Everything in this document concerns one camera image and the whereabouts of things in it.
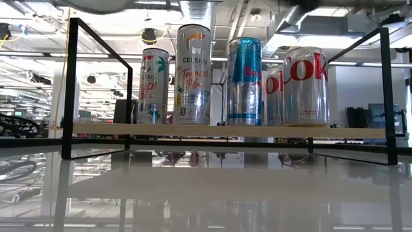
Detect Celsius tropical vibe can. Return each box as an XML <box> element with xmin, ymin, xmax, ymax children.
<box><xmin>173</xmin><ymin>23</ymin><xmax>212</xmax><ymax>126</ymax></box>

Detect blue silver Red Bull can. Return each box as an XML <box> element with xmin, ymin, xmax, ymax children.
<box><xmin>226</xmin><ymin>36</ymin><xmax>263</xmax><ymax>126</ymax></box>

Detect Celsius peach vibe can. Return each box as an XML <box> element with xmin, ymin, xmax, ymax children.
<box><xmin>137</xmin><ymin>47</ymin><xmax>171</xmax><ymax>125</ymax></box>

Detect silver red Diet Coke can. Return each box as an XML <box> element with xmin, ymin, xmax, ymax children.
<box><xmin>282</xmin><ymin>46</ymin><xmax>330</xmax><ymax>128</ymax></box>
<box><xmin>263</xmin><ymin>65</ymin><xmax>286</xmax><ymax>126</ymax></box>

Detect black round ceiling fixture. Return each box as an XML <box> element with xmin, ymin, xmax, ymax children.
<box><xmin>141</xmin><ymin>28</ymin><xmax>158</xmax><ymax>45</ymax></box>

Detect dark computer monitor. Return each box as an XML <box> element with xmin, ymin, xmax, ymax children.
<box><xmin>368</xmin><ymin>102</ymin><xmax>407</xmax><ymax>130</ymax></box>
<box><xmin>346</xmin><ymin>106</ymin><xmax>368</xmax><ymax>129</ymax></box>

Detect black mesh chair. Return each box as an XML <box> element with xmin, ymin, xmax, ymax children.
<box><xmin>0</xmin><ymin>112</ymin><xmax>42</xmax><ymax>139</ymax></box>

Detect wooden shelf black metal frame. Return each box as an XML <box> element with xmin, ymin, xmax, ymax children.
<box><xmin>61</xmin><ymin>17</ymin><xmax>398</xmax><ymax>166</ymax></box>

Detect silver ribbed air duct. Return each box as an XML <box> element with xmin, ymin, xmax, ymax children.
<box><xmin>180</xmin><ymin>0</ymin><xmax>223</xmax><ymax>30</ymax></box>

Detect yellow cable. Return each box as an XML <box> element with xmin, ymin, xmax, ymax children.
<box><xmin>53</xmin><ymin>8</ymin><xmax>72</xmax><ymax>130</ymax></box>

